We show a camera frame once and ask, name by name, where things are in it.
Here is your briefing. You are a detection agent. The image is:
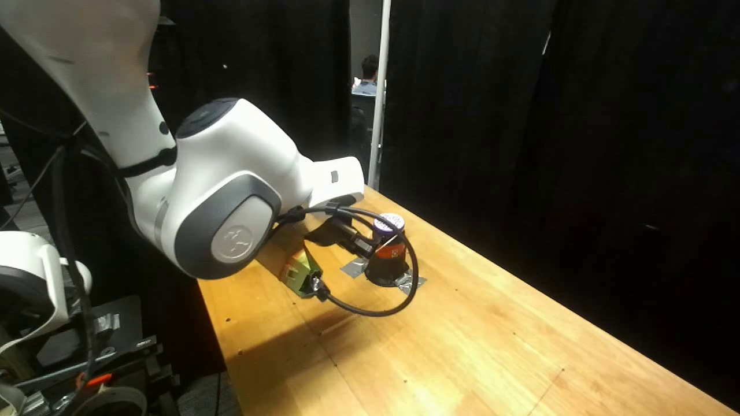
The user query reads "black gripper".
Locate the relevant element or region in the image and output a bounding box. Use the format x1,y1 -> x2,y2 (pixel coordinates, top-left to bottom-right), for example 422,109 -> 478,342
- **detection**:
305,212 -> 428,295

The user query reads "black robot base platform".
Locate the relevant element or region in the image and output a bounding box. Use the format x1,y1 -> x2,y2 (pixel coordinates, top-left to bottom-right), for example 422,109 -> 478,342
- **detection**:
0,295 -> 184,416

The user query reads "white vertical pole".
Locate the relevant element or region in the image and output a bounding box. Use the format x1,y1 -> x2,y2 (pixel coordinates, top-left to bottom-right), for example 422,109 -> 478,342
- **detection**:
365,0 -> 396,192

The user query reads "black curtain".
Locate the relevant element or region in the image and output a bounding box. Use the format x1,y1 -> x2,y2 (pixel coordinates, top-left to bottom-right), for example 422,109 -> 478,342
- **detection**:
157,0 -> 740,387

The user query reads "black camera cable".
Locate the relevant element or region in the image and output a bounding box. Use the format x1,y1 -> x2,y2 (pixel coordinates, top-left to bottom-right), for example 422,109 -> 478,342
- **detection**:
271,201 -> 424,319

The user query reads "olive wrist camera box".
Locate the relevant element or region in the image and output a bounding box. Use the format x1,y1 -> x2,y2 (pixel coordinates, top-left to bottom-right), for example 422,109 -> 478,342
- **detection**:
278,247 -> 326,301

